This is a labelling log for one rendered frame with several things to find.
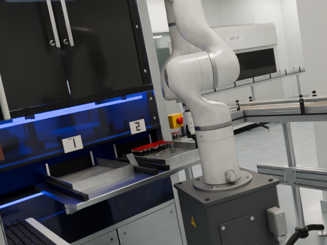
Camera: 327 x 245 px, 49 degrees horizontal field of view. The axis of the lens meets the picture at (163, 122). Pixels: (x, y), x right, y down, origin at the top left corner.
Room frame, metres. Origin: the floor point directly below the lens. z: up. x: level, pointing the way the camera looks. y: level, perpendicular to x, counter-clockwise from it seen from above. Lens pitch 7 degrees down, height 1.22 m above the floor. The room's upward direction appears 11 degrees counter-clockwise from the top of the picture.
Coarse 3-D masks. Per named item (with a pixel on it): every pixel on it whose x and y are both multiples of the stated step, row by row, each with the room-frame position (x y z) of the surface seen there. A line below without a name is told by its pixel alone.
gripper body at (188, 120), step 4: (184, 112) 1.46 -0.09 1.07; (188, 112) 1.45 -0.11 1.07; (184, 116) 1.46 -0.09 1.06; (188, 116) 1.45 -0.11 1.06; (184, 120) 1.46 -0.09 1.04; (188, 120) 1.45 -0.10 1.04; (192, 120) 1.45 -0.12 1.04; (184, 124) 1.47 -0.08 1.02; (188, 124) 1.45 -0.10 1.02; (192, 124) 1.45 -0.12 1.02; (184, 128) 1.47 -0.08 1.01; (188, 128) 1.45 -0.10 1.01; (192, 128) 1.45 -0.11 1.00; (184, 132) 1.48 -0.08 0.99; (192, 132) 1.45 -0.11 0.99
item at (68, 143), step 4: (76, 136) 1.55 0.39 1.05; (80, 136) 1.56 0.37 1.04; (64, 140) 1.52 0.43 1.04; (68, 140) 1.53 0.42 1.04; (72, 140) 1.54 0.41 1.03; (76, 140) 1.55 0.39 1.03; (80, 140) 1.56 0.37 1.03; (64, 144) 1.52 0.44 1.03; (68, 144) 1.53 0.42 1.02; (72, 144) 1.54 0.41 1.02; (76, 144) 1.55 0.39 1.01; (80, 144) 1.56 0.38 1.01; (64, 148) 1.51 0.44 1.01; (68, 148) 1.52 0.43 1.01; (72, 148) 1.53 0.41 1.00; (76, 148) 1.55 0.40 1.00; (80, 148) 1.56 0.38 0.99
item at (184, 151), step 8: (176, 144) 1.71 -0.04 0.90; (184, 144) 1.66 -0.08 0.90; (192, 144) 1.61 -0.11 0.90; (168, 152) 1.65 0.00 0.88; (176, 152) 1.62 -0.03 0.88; (184, 152) 1.58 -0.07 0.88; (192, 152) 1.44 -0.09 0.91; (144, 160) 1.49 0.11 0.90; (152, 160) 1.43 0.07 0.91; (160, 160) 1.39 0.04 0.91; (168, 160) 1.37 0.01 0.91; (176, 160) 1.39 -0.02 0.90; (184, 160) 1.41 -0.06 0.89
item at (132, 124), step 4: (140, 120) 1.75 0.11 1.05; (132, 124) 1.72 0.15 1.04; (136, 124) 1.73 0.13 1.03; (140, 124) 1.74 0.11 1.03; (144, 124) 1.76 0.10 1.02; (132, 128) 1.72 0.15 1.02; (140, 128) 1.74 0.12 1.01; (144, 128) 1.75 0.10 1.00; (132, 132) 1.71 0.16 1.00; (136, 132) 1.73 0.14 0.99
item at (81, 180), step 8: (96, 160) 1.68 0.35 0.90; (104, 160) 1.60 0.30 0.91; (112, 160) 1.54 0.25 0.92; (88, 168) 1.63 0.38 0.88; (96, 168) 1.59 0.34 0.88; (104, 168) 1.56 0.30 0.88; (112, 168) 1.53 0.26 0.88; (120, 168) 1.37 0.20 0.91; (128, 168) 1.39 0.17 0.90; (48, 176) 1.47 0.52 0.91; (64, 176) 1.55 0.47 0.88; (72, 176) 1.52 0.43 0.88; (80, 176) 1.49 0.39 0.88; (88, 176) 1.46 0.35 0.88; (96, 176) 1.31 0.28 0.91; (104, 176) 1.32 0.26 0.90; (112, 176) 1.34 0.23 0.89; (120, 176) 1.36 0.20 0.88; (64, 184) 1.32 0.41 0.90; (72, 184) 1.25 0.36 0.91; (80, 184) 1.27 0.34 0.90; (88, 184) 1.29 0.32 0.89; (96, 184) 1.30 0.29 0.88
